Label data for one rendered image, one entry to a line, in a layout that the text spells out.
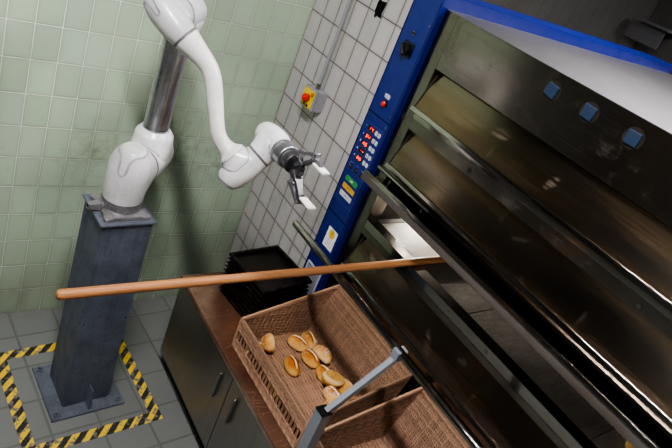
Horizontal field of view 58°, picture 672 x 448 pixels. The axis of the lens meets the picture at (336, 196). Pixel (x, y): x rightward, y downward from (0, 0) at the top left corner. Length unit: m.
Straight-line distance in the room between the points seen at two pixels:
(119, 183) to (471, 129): 1.30
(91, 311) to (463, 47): 1.79
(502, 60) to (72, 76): 1.73
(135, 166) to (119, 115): 0.62
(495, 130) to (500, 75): 0.19
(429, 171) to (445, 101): 0.27
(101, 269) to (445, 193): 1.36
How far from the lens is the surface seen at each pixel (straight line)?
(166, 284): 1.87
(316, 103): 2.88
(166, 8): 2.19
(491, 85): 2.23
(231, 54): 2.99
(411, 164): 2.45
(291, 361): 2.61
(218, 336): 2.69
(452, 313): 2.34
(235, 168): 2.18
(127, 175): 2.36
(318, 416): 2.03
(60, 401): 3.10
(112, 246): 2.49
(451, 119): 2.32
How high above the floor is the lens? 2.36
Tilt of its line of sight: 26 degrees down
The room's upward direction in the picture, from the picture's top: 23 degrees clockwise
